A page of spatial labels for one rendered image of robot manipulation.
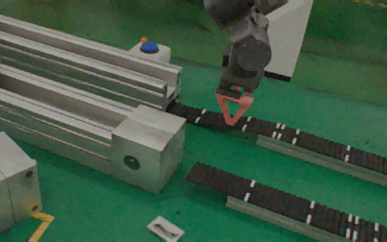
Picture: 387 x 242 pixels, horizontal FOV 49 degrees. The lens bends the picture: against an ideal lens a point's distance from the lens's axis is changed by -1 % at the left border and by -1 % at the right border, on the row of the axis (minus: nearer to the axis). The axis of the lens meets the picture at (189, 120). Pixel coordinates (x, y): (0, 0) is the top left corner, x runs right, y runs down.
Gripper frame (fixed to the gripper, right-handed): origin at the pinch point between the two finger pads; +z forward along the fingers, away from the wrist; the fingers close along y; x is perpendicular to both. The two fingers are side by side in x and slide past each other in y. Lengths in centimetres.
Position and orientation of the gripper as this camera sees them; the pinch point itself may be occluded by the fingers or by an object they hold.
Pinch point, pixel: (235, 110)
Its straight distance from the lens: 85.5
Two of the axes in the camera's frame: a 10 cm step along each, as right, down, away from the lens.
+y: -3.4, 5.2, -7.9
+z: -0.9, 8.1, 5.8
